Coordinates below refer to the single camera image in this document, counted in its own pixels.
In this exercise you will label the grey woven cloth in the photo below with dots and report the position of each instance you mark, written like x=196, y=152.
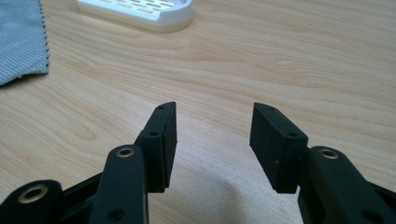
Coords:
x=20, y=37

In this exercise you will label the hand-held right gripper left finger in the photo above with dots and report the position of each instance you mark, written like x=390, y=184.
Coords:
x=158, y=146

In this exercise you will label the white slotted plastic tray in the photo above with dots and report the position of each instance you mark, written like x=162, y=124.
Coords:
x=140, y=12

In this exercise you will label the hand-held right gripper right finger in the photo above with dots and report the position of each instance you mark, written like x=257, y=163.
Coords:
x=274, y=149

